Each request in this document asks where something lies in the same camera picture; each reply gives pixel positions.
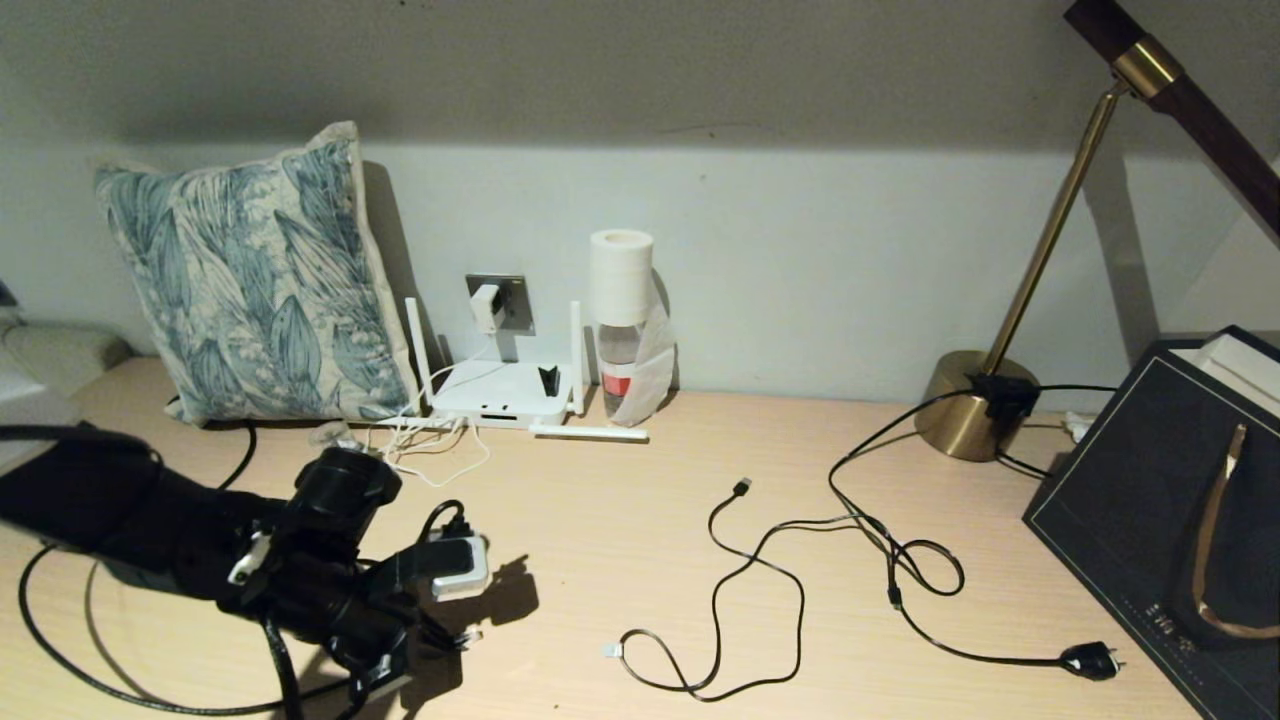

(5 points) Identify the white paper roll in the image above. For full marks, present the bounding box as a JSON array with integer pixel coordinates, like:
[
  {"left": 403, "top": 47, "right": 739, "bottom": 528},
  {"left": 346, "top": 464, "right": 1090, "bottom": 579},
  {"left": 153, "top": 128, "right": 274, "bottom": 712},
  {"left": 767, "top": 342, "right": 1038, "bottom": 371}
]
[{"left": 589, "top": 230, "right": 656, "bottom": 329}]

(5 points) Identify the black lamp power cord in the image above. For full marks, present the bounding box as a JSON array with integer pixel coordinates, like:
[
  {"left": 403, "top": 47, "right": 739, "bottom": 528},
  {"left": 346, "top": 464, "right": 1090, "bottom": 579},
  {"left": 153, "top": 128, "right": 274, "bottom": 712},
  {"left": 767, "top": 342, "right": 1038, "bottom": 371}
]
[{"left": 827, "top": 385, "right": 1126, "bottom": 683}]

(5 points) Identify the black usb cable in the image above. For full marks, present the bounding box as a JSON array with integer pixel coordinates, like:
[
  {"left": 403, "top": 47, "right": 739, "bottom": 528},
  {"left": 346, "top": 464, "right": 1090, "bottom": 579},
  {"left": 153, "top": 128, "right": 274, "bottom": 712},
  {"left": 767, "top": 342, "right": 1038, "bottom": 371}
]
[{"left": 603, "top": 478, "right": 903, "bottom": 701}]

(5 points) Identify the black gift bag gold handle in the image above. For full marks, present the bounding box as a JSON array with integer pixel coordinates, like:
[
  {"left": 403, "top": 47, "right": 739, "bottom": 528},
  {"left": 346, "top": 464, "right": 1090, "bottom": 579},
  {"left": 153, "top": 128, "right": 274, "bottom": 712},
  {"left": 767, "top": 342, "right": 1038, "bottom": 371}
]
[{"left": 1022, "top": 325, "right": 1280, "bottom": 720}]

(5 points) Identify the grey wall socket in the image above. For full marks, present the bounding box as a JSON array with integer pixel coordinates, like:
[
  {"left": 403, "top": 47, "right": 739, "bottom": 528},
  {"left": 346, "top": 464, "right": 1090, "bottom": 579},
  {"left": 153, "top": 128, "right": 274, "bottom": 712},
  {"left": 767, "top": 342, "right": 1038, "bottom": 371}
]
[{"left": 466, "top": 275, "right": 537, "bottom": 337}]

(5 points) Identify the black ethernet cable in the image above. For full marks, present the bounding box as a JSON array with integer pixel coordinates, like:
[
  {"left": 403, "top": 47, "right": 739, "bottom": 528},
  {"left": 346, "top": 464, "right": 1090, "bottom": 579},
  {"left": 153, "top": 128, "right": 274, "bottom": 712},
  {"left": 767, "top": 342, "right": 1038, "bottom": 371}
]
[{"left": 18, "top": 420, "right": 486, "bottom": 717}]

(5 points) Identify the black robot camera cable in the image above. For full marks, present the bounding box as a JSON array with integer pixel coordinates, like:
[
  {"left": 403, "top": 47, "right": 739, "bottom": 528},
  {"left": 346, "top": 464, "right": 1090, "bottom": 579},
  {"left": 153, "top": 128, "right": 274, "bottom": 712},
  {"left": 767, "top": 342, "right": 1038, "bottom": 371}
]
[{"left": 0, "top": 425, "right": 473, "bottom": 720}]

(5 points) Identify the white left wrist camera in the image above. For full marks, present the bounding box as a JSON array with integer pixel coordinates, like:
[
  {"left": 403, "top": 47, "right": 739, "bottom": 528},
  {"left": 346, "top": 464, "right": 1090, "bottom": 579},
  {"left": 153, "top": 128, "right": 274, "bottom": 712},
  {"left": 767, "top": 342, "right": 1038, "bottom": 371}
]
[{"left": 425, "top": 533, "right": 492, "bottom": 602}]

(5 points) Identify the black lamp switch box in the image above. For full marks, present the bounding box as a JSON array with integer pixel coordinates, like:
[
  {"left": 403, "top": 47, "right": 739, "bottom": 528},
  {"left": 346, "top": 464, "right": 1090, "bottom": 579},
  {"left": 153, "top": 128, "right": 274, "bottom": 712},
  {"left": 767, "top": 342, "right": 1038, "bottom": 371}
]
[{"left": 965, "top": 372, "right": 1041, "bottom": 421}]

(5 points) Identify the thin black wire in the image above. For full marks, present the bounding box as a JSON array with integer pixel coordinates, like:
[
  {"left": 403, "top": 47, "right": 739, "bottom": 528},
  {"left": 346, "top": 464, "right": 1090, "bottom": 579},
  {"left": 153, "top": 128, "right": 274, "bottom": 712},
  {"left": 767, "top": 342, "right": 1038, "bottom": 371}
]
[{"left": 82, "top": 560, "right": 141, "bottom": 696}]

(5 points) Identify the blue leaf pattern pillow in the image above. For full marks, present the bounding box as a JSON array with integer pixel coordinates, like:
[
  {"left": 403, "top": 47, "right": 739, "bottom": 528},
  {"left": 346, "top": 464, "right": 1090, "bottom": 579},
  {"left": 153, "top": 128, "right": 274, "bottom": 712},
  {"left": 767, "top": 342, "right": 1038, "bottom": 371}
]
[{"left": 95, "top": 122, "right": 423, "bottom": 429}]

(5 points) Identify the white router with antennas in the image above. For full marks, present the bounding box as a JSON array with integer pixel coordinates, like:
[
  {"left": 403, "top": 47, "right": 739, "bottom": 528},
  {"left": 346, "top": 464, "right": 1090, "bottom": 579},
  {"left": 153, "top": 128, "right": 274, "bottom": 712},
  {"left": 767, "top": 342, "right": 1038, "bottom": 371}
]
[{"left": 378, "top": 297, "right": 651, "bottom": 443}]

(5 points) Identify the brass desk lamp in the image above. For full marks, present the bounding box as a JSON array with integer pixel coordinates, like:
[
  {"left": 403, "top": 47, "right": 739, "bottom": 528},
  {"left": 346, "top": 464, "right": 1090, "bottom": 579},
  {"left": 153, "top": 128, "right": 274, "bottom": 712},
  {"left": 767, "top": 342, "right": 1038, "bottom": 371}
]
[{"left": 913, "top": 0, "right": 1280, "bottom": 464}]

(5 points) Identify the clear bottle red label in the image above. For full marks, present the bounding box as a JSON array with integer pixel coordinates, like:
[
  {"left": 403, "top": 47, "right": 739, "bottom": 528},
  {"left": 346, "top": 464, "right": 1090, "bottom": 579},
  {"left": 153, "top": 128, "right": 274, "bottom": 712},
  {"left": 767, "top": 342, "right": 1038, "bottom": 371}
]
[{"left": 597, "top": 320, "right": 646, "bottom": 419}]

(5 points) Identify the white box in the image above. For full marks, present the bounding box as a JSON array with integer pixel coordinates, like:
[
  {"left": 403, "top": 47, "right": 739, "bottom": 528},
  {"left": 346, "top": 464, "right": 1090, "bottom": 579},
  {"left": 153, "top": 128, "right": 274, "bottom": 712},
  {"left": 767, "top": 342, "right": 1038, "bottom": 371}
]
[{"left": 1168, "top": 333, "right": 1280, "bottom": 421}]

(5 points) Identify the grey sofa cushion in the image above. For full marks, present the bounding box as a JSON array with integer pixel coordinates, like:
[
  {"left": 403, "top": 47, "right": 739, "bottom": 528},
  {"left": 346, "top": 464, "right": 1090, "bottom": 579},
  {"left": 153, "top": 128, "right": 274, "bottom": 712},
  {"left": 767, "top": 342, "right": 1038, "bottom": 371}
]
[{"left": 0, "top": 320, "right": 133, "bottom": 401}]

